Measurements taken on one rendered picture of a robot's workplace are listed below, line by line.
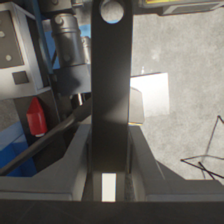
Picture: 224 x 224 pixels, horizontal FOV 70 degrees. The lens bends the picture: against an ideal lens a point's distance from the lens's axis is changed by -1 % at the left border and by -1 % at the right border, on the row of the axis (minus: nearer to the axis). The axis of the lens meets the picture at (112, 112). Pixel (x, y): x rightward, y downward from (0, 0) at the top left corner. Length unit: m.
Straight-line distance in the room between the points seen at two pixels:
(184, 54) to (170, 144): 0.96
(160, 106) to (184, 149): 0.67
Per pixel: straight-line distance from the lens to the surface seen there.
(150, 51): 1.69
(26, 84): 0.51
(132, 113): 0.67
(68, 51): 0.66
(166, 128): 1.87
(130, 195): 0.35
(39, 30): 0.64
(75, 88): 0.63
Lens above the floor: 1.64
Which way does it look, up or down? 74 degrees down
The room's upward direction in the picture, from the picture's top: 178 degrees clockwise
